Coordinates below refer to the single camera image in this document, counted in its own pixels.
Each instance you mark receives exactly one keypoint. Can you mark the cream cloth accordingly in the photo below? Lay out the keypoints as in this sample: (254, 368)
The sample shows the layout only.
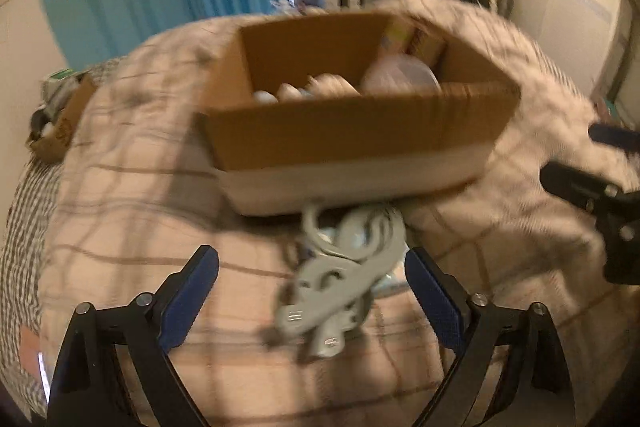
(330, 86)

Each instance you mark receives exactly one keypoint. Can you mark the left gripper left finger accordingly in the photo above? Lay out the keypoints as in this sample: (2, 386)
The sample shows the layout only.
(89, 388)

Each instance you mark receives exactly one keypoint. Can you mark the large open cardboard box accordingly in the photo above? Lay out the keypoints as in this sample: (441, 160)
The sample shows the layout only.
(274, 159)

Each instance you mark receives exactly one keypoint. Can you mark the clear plastic container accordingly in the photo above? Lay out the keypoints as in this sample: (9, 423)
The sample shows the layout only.
(399, 73)

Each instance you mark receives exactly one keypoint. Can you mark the red and tan book box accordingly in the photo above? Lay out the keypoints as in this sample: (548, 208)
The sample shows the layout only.
(403, 35)

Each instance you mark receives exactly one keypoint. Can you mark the small brown cardboard box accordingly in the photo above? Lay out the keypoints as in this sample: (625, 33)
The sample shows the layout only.
(64, 96)

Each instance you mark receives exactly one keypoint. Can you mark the gingham bed sheet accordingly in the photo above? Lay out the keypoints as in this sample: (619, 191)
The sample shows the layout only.
(21, 265)

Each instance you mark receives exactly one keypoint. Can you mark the plaid fringed blanket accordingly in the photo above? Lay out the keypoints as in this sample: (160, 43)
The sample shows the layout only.
(138, 195)

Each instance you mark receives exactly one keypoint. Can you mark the white smartphone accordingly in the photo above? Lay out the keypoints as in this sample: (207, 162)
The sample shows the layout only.
(45, 383)

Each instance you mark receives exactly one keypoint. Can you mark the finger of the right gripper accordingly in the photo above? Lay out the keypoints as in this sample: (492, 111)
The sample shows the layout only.
(624, 139)
(581, 189)

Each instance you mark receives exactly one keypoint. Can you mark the white blue plush toy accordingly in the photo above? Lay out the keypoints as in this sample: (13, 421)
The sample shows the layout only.
(285, 93)

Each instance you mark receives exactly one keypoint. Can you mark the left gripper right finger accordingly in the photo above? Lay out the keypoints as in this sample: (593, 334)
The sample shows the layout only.
(534, 386)

